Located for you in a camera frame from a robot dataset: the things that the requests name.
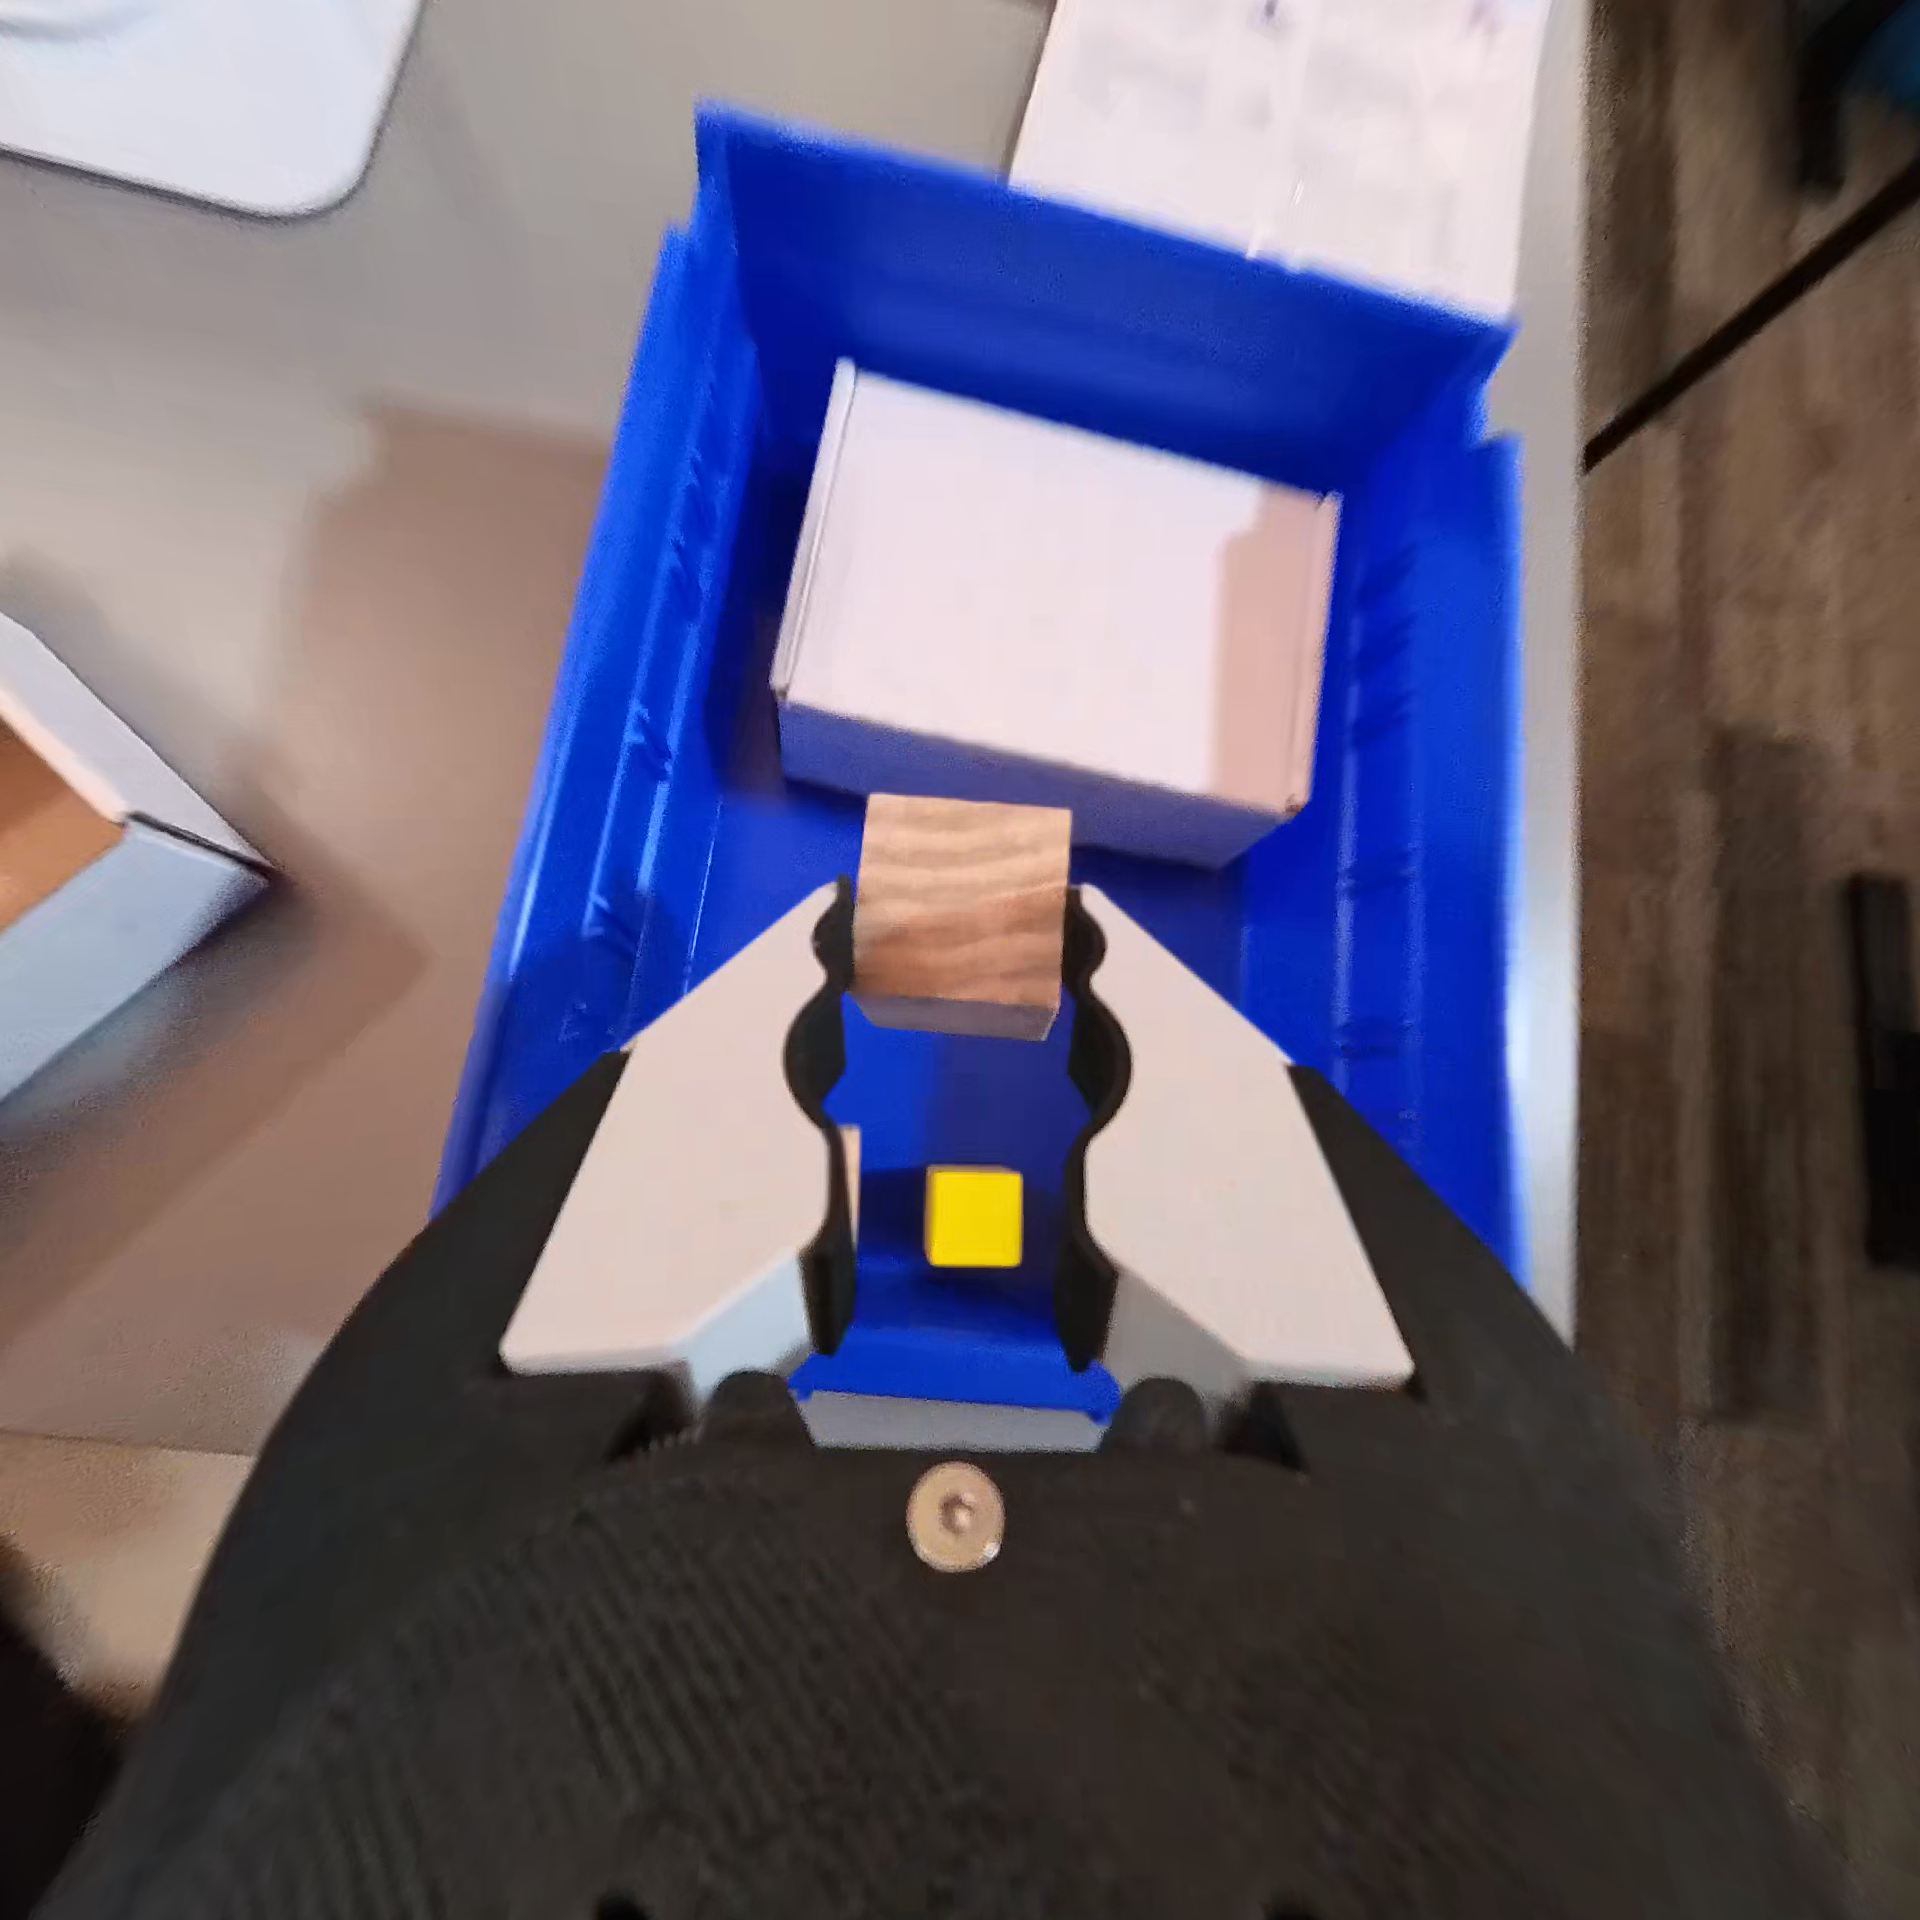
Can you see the brown wooden cube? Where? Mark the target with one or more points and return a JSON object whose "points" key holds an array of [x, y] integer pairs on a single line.
{"points": [[961, 914]]}

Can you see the instruction sheet on stand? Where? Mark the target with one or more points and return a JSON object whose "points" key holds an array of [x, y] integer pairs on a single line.
{"points": [[194, 74]]}

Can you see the grey desk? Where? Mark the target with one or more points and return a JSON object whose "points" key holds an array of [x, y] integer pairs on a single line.
{"points": [[224, 376]]}

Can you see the yellow cube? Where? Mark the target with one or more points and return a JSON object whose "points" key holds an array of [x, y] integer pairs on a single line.
{"points": [[974, 1217]]}

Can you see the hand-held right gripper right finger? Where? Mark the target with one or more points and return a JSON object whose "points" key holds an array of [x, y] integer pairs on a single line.
{"points": [[1260, 1200]]}

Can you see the blue storage bin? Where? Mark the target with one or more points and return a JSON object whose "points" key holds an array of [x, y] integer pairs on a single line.
{"points": [[1050, 314]]}

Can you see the person's beige trousers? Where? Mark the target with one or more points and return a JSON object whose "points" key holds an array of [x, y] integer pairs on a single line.
{"points": [[120, 1528]]}

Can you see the white mailer box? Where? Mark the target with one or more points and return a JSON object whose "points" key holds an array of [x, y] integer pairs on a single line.
{"points": [[134, 930], [1050, 601]]}

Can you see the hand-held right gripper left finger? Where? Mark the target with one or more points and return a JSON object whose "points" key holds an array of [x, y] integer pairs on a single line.
{"points": [[675, 1200]]}

